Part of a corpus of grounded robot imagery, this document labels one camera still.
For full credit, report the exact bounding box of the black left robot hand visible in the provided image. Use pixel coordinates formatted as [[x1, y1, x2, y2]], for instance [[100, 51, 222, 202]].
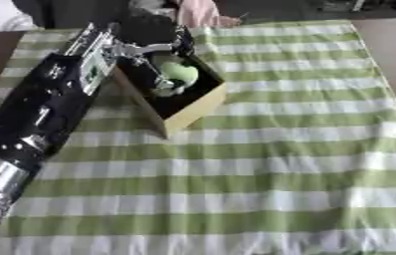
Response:
[[110, 14, 198, 99]]

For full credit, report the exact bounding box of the light green toy fruit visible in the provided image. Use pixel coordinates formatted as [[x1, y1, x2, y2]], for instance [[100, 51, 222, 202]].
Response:
[[156, 61, 202, 90]]

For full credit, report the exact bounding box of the tan cardboard box black inside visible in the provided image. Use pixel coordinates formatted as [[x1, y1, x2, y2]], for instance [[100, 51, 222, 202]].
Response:
[[110, 54, 230, 140]]

